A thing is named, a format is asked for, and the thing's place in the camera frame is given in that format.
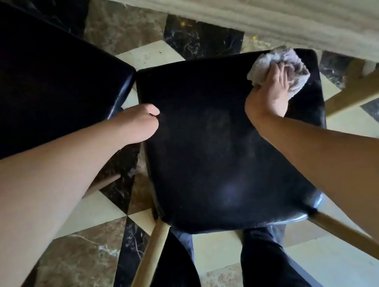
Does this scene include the person's right hand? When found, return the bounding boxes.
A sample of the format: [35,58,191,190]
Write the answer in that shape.
[237,60,298,132]

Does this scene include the person's left hand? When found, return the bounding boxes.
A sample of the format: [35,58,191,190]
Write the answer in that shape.
[107,101,166,149]

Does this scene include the white grey cloth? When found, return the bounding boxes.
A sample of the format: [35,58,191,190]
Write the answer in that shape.
[243,42,314,105]

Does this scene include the black cushioned wooden chair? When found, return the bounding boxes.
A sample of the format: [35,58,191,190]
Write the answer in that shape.
[69,27,379,287]
[0,0,157,214]

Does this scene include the person's right forearm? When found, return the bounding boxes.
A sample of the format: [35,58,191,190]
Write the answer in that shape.
[252,95,379,287]

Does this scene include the person's left forearm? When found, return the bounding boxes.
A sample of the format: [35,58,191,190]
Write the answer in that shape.
[0,115,153,287]

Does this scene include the light wooden table leg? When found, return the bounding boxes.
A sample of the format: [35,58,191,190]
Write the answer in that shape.
[316,55,379,119]

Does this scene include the person's dark trousers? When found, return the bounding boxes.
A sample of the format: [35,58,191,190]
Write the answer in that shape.
[123,204,322,287]

